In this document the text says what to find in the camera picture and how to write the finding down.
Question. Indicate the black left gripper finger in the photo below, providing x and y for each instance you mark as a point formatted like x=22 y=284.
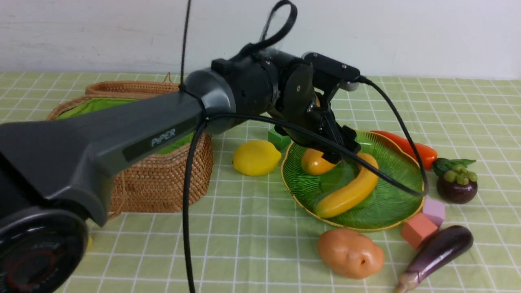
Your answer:
x=349 y=138
x=331 y=156

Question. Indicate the purple eggplant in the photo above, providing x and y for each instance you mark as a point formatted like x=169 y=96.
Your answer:
x=439 y=250

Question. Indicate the brown potato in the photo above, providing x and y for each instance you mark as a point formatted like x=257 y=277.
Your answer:
x=350 y=254

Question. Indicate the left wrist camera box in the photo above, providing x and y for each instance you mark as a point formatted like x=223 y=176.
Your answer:
x=330 y=75

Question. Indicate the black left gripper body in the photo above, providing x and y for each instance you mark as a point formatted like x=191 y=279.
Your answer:
x=316 y=116

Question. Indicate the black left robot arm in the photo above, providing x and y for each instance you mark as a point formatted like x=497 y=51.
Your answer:
x=55 y=174

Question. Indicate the green checkered tablecloth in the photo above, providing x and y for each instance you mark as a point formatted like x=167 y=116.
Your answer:
x=248 y=235

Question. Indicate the yellow foam block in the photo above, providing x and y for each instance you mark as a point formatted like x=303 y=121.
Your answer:
x=89 y=244

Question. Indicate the orange yellow mango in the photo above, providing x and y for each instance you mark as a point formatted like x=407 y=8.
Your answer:
x=313 y=163

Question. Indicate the purple mangosteen with green leaves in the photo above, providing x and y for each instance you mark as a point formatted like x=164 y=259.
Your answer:
x=455 y=183

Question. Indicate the woven wicker basket lid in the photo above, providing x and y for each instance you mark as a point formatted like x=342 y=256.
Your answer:
x=133 y=89

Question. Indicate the woven wicker basket green lining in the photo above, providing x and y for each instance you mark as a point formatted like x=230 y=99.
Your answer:
x=156 y=184

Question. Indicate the green foam cube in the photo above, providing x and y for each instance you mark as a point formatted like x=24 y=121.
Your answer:
x=279 y=141

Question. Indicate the pink purple foam block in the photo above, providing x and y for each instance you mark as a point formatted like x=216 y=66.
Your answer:
x=434 y=210

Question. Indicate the salmon orange foam block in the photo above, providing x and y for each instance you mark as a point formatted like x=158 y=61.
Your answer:
x=417 y=230

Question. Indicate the green glass leaf plate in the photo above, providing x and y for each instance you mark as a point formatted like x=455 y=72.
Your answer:
x=387 y=206

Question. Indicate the yellow lemon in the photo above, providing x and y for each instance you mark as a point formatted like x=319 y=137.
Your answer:
x=256 y=158

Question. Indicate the yellow banana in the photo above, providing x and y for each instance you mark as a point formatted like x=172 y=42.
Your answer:
x=348 y=196

